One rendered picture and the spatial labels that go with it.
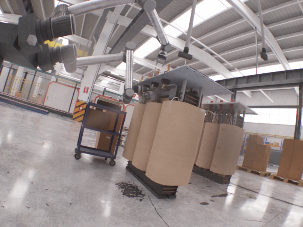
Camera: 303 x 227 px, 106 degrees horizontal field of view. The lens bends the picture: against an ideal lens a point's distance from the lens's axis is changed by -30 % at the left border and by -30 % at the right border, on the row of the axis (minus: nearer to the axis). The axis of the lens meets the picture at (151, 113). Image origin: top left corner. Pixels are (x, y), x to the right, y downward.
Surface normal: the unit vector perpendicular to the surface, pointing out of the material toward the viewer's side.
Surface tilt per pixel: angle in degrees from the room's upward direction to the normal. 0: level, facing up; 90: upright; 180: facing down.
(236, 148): 90
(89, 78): 90
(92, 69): 90
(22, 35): 90
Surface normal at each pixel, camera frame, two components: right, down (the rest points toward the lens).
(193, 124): 0.46, 0.02
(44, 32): 0.45, 0.65
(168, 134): -0.58, -0.22
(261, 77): -0.86, -0.25
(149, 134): -0.33, -0.18
